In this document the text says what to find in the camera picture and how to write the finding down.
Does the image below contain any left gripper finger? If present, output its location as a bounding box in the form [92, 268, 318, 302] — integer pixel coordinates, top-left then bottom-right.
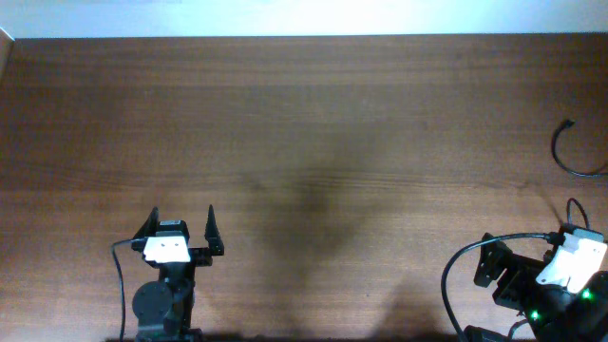
[133, 207, 159, 239]
[204, 205, 224, 257]

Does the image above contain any thin black USB cable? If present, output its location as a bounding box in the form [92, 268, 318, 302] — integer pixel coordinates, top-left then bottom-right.
[564, 198, 592, 232]

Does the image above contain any thick black cable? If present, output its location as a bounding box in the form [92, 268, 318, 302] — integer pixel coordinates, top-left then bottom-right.
[550, 118, 608, 179]

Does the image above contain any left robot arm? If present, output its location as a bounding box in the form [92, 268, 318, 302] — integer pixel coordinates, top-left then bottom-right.
[131, 207, 224, 342]

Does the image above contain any left camera black cable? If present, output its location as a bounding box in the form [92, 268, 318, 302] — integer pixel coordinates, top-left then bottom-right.
[110, 237, 148, 342]

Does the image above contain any camera black cable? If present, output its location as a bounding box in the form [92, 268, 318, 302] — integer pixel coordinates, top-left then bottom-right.
[110, 237, 148, 342]
[440, 231, 564, 342]

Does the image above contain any right camera black cable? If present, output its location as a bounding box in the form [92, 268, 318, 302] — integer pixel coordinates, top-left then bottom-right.
[440, 231, 564, 342]

